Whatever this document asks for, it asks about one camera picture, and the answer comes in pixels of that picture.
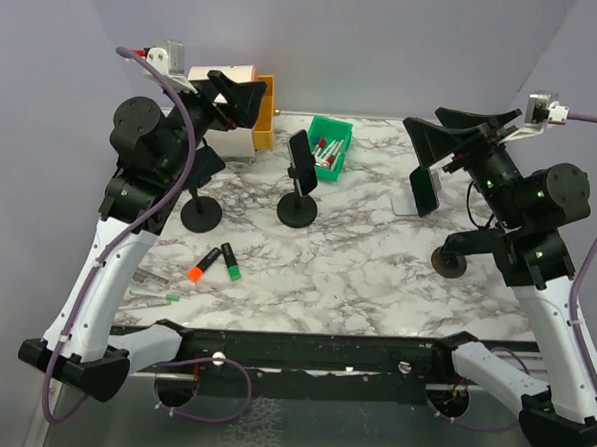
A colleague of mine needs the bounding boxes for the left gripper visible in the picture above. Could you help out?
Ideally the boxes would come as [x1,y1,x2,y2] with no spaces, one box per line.
[158,65,266,184]

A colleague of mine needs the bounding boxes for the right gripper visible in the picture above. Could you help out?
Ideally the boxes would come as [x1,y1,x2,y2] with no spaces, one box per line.
[399,102,533,228]

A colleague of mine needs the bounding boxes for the purple edged phone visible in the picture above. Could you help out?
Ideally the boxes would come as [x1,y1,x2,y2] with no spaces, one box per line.
[409,167,439,217]

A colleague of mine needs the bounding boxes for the brown base phone stand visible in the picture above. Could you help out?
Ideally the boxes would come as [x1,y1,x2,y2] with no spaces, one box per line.
[429,223,505,282]

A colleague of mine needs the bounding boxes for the black phone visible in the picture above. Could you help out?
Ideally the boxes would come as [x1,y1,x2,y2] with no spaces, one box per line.
[184,146,226,192]

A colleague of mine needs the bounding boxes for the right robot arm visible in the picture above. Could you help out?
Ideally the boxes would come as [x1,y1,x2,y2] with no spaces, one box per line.
[404,108,597,447]

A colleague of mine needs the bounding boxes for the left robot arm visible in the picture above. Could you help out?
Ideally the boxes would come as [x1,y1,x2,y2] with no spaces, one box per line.
[18,70,268,402]

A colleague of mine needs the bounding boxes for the white folding phone stand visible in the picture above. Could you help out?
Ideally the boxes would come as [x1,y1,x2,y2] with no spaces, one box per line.
[391,172,442,218]

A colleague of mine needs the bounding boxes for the phone on centre stand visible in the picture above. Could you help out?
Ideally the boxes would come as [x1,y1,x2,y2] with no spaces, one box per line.
[287,130,318,197]

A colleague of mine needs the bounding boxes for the black left phone stand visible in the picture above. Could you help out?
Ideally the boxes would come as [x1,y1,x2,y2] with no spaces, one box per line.
[181,188,223,234]

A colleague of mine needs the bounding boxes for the black phone stand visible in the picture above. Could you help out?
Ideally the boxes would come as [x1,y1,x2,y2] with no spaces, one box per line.
[181,188,223,234]
[276,165,318,229]

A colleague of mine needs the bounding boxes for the black centre phone stand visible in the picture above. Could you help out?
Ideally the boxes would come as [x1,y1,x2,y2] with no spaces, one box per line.
[276,165,318,229]

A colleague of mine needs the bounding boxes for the orange drawer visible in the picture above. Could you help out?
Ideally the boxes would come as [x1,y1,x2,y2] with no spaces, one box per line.
[252,74,276,151]

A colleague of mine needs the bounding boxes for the white round drawer cabinet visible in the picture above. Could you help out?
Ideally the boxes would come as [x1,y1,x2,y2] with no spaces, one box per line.
[182,60,261,160]

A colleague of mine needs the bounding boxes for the green plastic bin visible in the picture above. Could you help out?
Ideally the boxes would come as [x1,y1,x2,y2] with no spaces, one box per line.
[308,115,353,182]

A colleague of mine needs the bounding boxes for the markers in green bin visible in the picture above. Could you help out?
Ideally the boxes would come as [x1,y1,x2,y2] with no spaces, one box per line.
[312,140,344,170]

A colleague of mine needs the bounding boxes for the green highlighter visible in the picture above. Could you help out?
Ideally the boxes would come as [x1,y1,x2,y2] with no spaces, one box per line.
[221,243,242,281]

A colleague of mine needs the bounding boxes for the orange highlighter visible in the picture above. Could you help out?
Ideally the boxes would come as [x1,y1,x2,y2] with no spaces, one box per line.
[188,247,222,283]

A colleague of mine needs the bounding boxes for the green capped marker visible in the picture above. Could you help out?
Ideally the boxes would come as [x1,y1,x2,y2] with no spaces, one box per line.
[120,291,180,310]

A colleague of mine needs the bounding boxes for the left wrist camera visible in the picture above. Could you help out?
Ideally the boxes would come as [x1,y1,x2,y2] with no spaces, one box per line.
[144,39,186,80]

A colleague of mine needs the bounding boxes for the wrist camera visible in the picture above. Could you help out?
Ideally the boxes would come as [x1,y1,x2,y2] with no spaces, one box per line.
[513,91,570,140]
[144,39,186,80]

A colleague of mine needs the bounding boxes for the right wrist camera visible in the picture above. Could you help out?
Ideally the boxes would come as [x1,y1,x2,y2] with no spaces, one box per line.
[513,91,570,140]

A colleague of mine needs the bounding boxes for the black front mounting rail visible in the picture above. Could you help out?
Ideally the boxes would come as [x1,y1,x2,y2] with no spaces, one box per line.
[106,318,544,415]

